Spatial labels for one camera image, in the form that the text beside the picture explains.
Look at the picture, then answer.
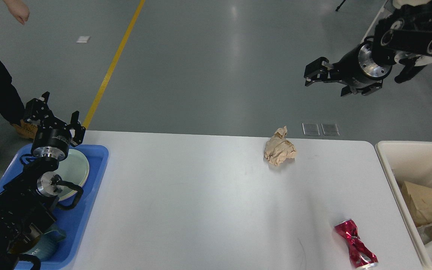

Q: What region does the brown paper bag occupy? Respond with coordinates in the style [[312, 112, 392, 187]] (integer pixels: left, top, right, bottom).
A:
[[400, 181, 432, 227]]

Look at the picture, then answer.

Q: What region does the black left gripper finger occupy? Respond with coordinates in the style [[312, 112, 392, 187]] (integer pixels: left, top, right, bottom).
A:
[[64, 111, 86, 147], [23, 91, 61, 129]]

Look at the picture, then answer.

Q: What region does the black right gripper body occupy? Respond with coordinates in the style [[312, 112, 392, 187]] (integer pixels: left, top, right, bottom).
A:
[[336, 41, 392, 89]]

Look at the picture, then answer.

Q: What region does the white rolling chair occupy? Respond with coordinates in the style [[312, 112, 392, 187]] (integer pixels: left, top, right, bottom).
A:
[[360, 0, 414, 43]]

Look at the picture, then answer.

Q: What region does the brown paper back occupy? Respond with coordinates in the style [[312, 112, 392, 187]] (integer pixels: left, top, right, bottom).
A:
[[264, 125, 297, 167]]

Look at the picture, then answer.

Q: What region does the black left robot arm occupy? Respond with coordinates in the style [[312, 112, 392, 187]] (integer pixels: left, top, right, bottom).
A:
[[0, 92, 86, 270]]

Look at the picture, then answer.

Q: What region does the green plate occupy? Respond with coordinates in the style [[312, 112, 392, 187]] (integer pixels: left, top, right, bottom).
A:
[[54, 149, 90, 187]]

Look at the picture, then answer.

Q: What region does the floor outlet plate right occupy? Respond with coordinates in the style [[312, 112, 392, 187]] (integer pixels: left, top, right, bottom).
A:
[[321, 123, 341, 136]]

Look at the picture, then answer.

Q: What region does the floor outlet plate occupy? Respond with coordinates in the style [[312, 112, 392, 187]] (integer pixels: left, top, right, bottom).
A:
[[302, 123, 320, 136], [321, 123, 341, 136]]

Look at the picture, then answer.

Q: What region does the blue plastic tray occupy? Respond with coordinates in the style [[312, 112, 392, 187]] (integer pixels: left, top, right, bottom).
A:
[[0, 145, 109, 270]]

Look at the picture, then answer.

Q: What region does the yellow plate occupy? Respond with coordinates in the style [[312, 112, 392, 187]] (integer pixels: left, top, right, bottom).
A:
[[58, 176, 88, 201]]

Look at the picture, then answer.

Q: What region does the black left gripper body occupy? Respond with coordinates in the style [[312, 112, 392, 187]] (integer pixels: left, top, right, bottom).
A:
[[31, 126, 71, 161]]

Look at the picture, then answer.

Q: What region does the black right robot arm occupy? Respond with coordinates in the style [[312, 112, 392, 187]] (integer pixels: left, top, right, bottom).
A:
[[304, 0, 432, 97]]

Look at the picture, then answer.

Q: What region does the floor outlet plate left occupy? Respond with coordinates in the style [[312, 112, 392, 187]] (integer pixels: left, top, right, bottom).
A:
[[302, 123, 320, 136]]

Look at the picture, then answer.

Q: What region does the red soda can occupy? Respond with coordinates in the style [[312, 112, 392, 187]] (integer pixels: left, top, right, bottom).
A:
[[334, 219, 379, 270]]

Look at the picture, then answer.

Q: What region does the teal mug yellow inside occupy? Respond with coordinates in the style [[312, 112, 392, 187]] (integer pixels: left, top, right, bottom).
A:
[[9, 224, 67, 261]]

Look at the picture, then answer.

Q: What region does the white plastic bin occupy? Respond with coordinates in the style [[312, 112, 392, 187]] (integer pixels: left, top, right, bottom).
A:
[[376, 141, 432, 270]]

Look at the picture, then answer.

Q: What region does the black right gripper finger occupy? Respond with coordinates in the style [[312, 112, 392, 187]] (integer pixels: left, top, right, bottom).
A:
[[303, 57, 346, 87], [340, 81, 383, 97]]

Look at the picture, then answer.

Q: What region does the person's left hand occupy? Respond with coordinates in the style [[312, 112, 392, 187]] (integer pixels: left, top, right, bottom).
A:
[[3, 0, 30, 25]]

